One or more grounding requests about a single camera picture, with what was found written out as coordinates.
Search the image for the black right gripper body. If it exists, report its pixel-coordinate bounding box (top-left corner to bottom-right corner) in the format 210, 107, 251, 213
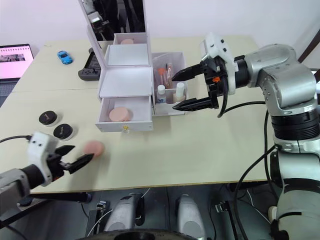
199, 56, 230, 111

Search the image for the black bar under table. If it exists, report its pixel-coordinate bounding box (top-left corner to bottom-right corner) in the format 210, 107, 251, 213
17, 191, 92, 205

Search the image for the dark brown frame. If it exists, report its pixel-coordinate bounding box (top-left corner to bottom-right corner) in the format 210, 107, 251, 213
297, 29, 320, 69

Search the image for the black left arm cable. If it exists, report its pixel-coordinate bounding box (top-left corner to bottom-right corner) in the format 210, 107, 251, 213
0, 135, 33, 145

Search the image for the laptop with pink screen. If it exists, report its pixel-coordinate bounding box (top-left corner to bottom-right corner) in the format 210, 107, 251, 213
0, 43, 35, 106

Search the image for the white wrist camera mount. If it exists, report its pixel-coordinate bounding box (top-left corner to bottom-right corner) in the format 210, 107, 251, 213
26, 131, 60, 187
199, 31, 237, 96

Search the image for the beige bottle with white cap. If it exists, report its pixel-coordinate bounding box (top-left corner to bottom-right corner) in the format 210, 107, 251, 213
172, 82, 187, 104

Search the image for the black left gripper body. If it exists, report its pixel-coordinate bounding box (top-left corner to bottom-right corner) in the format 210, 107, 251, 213
47, 152, 76, 181

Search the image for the clear bottle with white cap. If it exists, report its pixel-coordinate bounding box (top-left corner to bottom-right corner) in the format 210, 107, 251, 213
156, 84, 167, 104

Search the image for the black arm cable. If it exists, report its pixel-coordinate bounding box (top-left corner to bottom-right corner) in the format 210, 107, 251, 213
216, 73, 270, 119
0, 135, 33, 145

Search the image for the white mirrored makeup organizer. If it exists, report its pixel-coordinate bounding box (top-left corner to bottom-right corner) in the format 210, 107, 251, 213
79, 0, 187, 117

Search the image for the black round compact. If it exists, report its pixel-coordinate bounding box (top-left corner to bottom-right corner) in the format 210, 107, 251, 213
52, 122, 75, 141
38, 109, 59, 126

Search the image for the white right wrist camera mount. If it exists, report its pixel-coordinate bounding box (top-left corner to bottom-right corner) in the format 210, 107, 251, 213
199, 31, 237, 96

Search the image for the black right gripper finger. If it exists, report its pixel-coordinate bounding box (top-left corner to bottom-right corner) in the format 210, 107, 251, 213
171, 96, 214, 112
171, 62, 208, 82

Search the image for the white drawer with gold knob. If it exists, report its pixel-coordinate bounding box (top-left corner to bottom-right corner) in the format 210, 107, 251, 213
94, 95, 154, 134

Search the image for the white empty organizer drawer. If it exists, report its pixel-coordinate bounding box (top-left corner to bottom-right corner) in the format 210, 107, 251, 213
104, 43, 153, 68
98, 66, 154, 99

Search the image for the grey rounded robot foot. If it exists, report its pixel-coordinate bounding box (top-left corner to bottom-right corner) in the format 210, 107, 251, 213
176, 193, 207, 240
103, 193, 146, 232

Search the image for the dark rounded shape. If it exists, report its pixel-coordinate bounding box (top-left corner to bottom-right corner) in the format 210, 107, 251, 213
85, 228, 201, 240

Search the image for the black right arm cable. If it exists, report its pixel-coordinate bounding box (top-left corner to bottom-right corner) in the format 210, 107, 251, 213
216, 73, 270, 119

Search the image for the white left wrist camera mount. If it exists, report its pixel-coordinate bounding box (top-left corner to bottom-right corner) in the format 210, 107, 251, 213
26, 131, 60, 187

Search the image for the thin white cable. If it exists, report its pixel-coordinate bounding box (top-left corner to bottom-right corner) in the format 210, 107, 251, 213
90, 187, 151, 236

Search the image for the pink round makeup sponge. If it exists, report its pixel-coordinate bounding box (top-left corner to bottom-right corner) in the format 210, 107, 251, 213
83, 140, 106, 159
108, 107, 132, 123

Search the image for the blue toy car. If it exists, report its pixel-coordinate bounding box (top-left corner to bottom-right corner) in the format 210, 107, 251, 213
57, 50, 74, 65

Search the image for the black hanging floor cable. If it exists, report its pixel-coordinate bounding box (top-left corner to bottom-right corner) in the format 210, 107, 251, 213
233, 144, 279, 240

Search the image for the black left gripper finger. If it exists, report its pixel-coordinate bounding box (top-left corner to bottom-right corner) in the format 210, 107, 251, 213
67, 153, 95, 175
55, 144, 76, 157

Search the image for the dark grey handheld controller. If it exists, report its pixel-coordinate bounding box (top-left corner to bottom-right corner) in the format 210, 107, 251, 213
77, 47, 101, 82

